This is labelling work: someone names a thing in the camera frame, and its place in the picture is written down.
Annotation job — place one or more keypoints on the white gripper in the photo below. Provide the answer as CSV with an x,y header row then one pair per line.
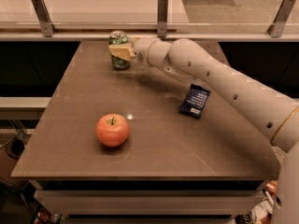
x,y
141,51

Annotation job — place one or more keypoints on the green soda can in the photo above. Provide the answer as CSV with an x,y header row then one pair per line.
x,y
118,38

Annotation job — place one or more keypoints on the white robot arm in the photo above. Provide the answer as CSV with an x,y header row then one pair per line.
x,y
274,114

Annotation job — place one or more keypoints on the red apple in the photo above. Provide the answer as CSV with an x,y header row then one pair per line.
x,y
112,130

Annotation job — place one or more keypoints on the blue snack bar wrapper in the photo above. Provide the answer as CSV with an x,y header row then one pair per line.
x,y
195,101

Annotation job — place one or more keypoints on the dark round bin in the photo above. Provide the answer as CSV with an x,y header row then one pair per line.
x,y
15,148

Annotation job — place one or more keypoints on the snack packets under table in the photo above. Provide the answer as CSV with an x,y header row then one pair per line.
x,y
43,216

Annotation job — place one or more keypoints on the left metal railing bracket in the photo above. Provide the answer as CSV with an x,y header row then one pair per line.
x,y
46,26

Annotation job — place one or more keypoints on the wire basket with snacks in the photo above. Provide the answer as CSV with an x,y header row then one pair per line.
x,y
262,212

